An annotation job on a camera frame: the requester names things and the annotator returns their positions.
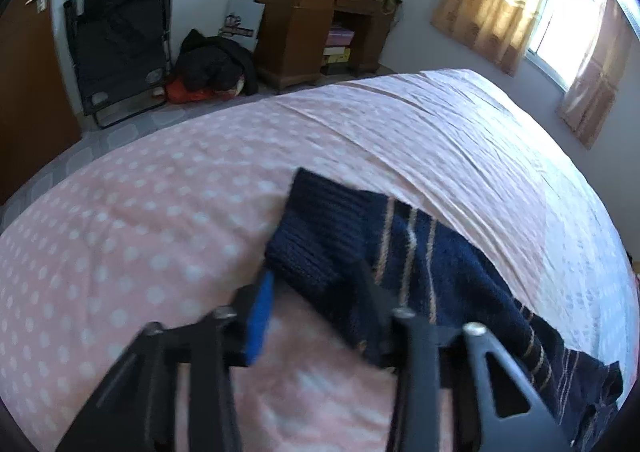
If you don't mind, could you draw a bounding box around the black folding chair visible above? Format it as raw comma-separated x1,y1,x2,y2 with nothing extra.
63,0,173,130

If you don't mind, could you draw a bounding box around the beige orange curtain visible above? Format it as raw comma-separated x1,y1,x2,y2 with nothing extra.
555,0,633,150
430,0,558,77

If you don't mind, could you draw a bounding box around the red cloth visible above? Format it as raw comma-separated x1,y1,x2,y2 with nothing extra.
165,79,221,105

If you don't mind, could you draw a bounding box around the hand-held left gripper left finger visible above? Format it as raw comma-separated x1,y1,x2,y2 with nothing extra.
55,271,277,452

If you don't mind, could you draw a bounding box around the white paper bag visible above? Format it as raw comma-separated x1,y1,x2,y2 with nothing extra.
220,0,266,52

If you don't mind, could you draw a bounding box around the navy knitted sweater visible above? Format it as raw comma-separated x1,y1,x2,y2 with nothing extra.
264,168,625,452

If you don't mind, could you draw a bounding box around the brown wooden door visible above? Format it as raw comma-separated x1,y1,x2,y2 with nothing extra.
0,0,83,207

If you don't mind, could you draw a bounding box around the bed with polka dot sheet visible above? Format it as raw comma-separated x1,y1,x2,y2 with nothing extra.
0,69,640,452

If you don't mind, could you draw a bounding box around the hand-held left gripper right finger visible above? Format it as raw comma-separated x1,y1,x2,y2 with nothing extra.
350,257,573,452

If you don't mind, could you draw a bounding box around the window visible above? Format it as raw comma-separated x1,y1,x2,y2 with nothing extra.
522,0,631,92

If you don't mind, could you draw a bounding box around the stack of boxes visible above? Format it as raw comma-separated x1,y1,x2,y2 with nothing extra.
320,24,356,76

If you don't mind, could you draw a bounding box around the wooden desk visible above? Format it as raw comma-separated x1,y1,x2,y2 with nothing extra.
240,0,401,92

